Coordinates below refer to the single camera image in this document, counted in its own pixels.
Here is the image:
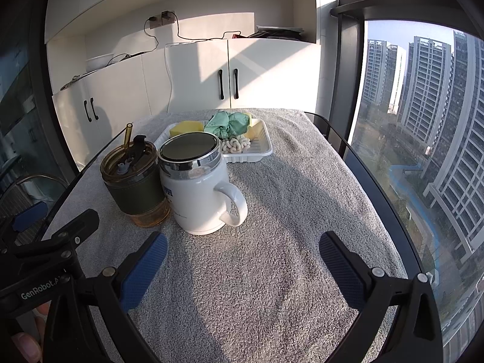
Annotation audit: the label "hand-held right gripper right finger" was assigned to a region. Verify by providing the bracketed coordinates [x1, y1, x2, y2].
[319, 231, 444, 363]

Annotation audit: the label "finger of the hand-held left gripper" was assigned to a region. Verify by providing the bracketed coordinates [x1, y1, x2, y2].
[0, 209, 100, 264]
[0, 201, 48, 243]

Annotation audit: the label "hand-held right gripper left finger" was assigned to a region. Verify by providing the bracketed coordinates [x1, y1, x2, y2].
[44, 231, 168, 363]

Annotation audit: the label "white plastic tray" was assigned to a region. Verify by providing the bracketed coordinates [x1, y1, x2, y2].
[154, 118, 273, 163]

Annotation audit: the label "rounded yellow sponge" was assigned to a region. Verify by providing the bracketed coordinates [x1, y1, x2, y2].
[169, 121, 205, 139]

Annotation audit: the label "white knotted rope ball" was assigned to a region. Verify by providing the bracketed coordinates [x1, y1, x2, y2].
[220, 134, 251, 154]

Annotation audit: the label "green cloth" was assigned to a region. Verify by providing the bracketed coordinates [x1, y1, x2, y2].
[204, 111, 251, 139]

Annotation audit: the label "person's left hand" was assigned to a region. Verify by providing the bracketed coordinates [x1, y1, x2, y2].
[11, 302, 50, 363]

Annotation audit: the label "green tumbler with straw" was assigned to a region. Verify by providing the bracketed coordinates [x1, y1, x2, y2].
[100, 123, 171, 228]

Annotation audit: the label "grey terry towel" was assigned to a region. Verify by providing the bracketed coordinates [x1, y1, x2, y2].
[41, 108, 407, 363]

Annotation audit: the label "white mug with chrome lid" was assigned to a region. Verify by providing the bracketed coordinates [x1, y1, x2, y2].
[158, 132, 248, 235]

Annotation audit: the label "dark flat object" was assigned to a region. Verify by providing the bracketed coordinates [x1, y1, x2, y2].
[60, 74, 92, 90]

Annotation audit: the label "white bowl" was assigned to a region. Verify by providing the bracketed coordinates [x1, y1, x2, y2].
[85, 54, 115, 72]

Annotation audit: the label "white base cabinet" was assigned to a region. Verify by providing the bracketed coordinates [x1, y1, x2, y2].
[52, 40, 322, 171]

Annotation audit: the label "apartment buildings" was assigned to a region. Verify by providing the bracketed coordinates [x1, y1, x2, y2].
[359, 30, 484, 258]

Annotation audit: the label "metal frame chair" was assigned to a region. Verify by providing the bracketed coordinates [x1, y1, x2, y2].
[0, 174, 70, 231]

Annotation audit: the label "white cable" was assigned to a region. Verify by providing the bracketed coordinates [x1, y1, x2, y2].
[164, 45, 173, 112]

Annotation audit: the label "black window frame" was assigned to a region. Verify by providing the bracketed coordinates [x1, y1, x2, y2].
[331, 0, 484, 155]

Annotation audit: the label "black cable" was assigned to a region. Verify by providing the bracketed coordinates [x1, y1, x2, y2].
[144, 17, 243, 51]

